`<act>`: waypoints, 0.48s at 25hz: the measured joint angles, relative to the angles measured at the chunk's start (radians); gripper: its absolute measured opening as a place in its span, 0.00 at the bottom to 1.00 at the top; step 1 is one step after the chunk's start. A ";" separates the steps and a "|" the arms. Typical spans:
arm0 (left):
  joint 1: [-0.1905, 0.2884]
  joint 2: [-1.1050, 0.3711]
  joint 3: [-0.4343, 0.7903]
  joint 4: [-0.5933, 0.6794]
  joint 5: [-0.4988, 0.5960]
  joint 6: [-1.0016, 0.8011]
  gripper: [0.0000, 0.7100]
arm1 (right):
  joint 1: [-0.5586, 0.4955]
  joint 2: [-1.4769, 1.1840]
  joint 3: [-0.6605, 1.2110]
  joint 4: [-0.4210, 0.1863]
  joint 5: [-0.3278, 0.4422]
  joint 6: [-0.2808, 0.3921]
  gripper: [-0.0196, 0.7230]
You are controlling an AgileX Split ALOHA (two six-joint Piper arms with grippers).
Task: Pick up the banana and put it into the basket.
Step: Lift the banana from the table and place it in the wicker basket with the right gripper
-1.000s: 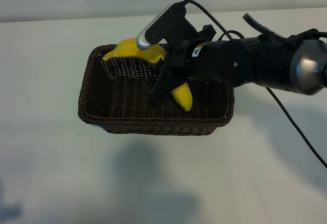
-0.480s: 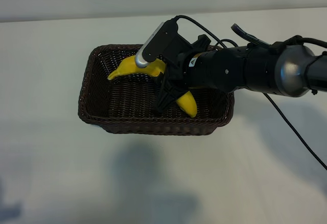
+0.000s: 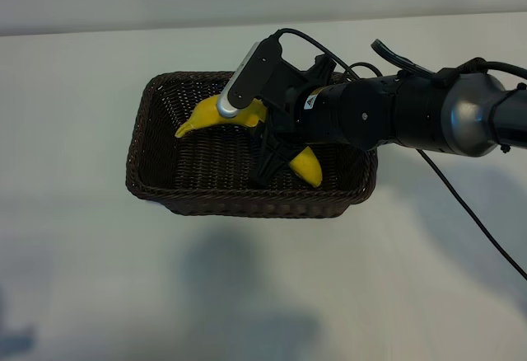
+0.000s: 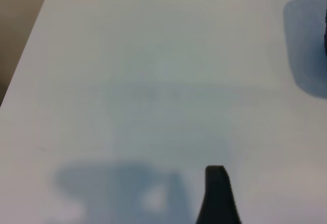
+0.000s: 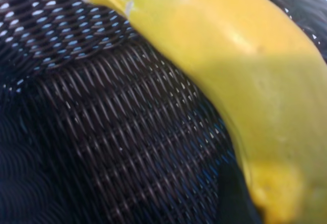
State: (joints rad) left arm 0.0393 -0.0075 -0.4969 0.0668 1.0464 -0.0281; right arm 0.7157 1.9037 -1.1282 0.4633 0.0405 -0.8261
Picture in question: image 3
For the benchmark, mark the yellow banana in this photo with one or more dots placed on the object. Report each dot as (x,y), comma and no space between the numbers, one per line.
(206,115)

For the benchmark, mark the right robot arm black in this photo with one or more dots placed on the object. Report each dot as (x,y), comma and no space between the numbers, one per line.
(420,109)

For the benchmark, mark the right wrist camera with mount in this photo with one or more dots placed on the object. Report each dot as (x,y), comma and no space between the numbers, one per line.
(263,72)

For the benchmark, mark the dark brown woven basket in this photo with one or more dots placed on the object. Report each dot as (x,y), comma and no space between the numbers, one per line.
(206,171)

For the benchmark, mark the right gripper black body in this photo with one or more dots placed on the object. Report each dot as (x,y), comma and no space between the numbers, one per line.
(350,113)

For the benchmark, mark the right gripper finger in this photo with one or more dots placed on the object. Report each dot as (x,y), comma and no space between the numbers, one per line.
(273,155)

